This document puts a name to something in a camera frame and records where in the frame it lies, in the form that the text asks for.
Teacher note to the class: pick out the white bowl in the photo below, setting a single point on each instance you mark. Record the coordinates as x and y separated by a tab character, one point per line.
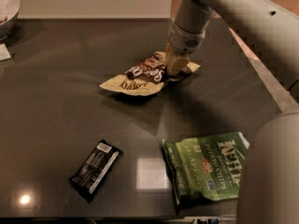
9	10

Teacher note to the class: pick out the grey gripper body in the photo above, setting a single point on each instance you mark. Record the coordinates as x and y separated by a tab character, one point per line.
184	42

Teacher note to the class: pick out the green jalapeno kettle chip bag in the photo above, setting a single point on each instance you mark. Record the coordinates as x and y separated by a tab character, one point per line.
208	167

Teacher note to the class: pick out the black snack bar wrapper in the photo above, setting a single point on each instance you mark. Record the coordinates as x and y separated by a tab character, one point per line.
92	173

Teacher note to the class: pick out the white paper napkin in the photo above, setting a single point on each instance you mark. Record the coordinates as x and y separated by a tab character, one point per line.
4	54

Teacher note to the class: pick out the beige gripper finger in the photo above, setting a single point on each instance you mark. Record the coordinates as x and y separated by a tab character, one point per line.
168	54
175	64

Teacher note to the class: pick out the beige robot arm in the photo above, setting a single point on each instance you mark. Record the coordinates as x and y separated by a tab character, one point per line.
269	190

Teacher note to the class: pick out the brown sea salt chip bag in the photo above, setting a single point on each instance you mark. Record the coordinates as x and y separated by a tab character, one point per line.
147	77

